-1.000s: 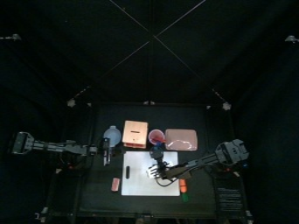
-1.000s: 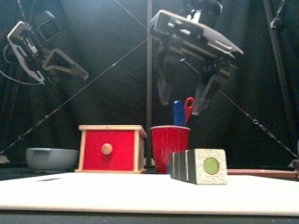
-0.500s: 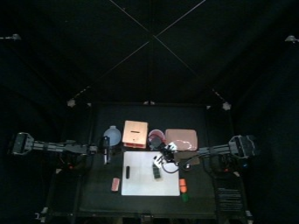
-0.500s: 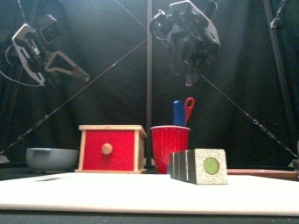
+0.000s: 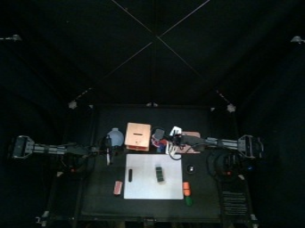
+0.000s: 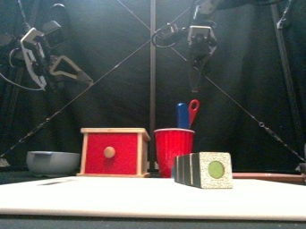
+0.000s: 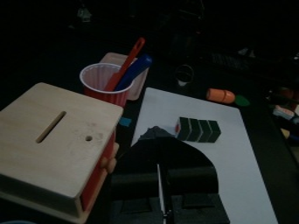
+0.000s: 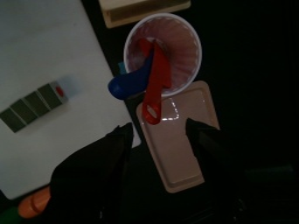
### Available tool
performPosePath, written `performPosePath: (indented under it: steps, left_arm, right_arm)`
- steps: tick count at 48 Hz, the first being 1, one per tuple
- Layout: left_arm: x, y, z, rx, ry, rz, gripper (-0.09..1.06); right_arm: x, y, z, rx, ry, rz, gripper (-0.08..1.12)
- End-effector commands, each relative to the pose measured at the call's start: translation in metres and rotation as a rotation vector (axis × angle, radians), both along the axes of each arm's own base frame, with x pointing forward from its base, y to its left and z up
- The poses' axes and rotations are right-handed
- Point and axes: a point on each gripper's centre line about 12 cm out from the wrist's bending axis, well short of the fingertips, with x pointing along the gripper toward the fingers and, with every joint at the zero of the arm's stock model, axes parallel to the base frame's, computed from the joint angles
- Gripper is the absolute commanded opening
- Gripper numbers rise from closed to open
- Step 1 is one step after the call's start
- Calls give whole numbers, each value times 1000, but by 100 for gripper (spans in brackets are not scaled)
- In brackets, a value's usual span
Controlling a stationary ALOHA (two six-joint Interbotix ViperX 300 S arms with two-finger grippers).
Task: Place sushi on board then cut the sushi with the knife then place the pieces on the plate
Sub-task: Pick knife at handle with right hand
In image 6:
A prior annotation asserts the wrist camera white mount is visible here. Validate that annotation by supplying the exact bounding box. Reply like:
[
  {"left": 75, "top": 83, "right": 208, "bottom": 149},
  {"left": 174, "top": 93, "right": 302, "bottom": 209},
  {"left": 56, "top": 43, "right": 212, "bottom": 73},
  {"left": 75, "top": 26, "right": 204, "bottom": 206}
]
[
  {"left": 17, "top": 20, "right": 64, "bottom": 91},
  {"left": 157, "top": 22, "right": 212, "bottom": 46}
]

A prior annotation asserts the red ribbed plastic cup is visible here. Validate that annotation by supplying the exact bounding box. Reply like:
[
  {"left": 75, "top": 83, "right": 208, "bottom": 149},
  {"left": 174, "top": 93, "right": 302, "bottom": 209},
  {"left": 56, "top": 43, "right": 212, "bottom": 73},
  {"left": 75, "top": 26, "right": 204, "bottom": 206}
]
[{"left": 152, "top": 128, "right": 196, "bottom": 179}]

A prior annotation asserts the vertical metal frame pole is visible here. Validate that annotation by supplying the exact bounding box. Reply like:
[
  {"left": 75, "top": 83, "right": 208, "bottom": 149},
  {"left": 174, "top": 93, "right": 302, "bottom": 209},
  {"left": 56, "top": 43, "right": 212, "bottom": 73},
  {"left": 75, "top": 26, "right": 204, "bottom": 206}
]
[{"left": 148, "top": 0, "right": 157, "bottom": 172}]

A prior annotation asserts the white cutting board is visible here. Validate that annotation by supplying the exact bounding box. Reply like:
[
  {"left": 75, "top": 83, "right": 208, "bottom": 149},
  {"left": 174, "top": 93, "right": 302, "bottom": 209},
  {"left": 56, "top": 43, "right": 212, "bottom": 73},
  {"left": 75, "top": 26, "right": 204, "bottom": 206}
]
[{"left": 0, "top": 175, "right": 306, "bottom": 222}]

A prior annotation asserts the toy sushi roll green centre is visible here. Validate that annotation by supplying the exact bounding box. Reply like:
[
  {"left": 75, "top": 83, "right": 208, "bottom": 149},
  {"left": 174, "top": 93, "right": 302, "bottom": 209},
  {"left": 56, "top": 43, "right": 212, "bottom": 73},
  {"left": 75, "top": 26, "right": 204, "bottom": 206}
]
[{"left": 172, "top": 151, "right": 234, "bottom": 190}]

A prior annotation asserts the grey slanted frame post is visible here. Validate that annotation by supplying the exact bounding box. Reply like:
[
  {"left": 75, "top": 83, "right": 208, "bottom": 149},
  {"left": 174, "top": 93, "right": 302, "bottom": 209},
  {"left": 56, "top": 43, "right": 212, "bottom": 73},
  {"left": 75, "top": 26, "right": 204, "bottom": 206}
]
[{"left": 268, "top": 0, "right": 306, "bottom": 164}]

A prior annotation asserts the grey bowl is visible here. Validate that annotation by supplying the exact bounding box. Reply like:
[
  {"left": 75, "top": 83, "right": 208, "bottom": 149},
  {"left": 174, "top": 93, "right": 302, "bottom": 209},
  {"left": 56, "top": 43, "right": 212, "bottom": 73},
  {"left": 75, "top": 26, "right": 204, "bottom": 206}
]
[{"left": 25, "top": 150, "right": 81, "bottom": 177}]

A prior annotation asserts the black backdrop cloth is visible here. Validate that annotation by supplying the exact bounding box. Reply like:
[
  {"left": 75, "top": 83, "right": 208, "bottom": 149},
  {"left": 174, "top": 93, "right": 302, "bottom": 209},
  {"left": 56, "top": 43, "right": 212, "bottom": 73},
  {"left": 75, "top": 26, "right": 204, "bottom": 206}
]
[{"left": 0, "top": 0, "right": 306, "bottom": 177}]

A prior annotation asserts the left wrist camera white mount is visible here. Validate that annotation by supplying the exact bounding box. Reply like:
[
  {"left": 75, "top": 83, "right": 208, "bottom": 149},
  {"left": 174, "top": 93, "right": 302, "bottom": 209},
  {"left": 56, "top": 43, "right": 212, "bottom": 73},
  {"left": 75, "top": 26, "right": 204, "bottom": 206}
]
[{"left": 17, "top": 20, "right": 64, "bottom": 91}]

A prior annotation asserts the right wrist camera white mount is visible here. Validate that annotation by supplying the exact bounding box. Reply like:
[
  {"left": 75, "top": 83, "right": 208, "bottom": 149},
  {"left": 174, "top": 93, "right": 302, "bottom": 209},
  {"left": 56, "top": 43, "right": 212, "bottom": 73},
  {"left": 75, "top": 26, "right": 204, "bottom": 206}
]
[{"left": 157, "top": 22, "right": 212, "bottom": 46}]

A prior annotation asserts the wooden box with red drawer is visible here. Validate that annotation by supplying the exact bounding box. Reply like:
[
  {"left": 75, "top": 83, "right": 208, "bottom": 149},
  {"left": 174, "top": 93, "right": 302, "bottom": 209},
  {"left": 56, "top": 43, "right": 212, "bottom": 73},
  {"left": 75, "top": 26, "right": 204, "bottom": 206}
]
[{"left": 76, "top": 127, "right": 152, "bottom": 178}]

